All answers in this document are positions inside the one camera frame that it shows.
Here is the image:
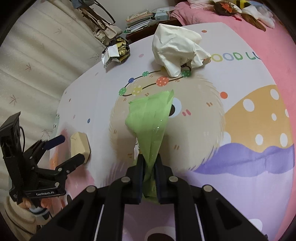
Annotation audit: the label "beige small box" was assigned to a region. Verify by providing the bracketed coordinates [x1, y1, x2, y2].
[70, 132, 91, 163]

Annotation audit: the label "light green plastic bag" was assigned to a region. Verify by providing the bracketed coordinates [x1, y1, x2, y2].
[125, 90, 175, 203]

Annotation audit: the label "silver gold wrapper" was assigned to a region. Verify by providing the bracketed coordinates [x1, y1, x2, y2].
[101, 36, 130, 68]

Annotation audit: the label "white tissue paper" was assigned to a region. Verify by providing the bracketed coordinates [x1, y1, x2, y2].
[152, 24, 211, 77]

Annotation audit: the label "person's left hand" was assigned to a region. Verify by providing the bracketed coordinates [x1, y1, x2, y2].
[18, 198, 52, 216]

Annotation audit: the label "cartoon printed white mat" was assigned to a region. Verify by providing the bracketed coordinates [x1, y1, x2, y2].
[53, 23, 295, 240]

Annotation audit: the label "white floral curtain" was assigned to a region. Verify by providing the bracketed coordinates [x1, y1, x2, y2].
[1, 1, 104, 147]

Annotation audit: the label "hanging handbags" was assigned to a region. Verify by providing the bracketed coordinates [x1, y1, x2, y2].
[71, 0, 122, 46]

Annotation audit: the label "stack of books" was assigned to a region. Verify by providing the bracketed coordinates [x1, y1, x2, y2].
[123, 9, 172, 35]

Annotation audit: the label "pink bed blanket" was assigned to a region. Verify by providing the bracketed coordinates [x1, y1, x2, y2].
[173, 1, 295, 240]

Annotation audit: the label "brown haired doll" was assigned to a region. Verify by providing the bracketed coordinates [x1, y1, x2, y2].
[208, 1, 266, 32]

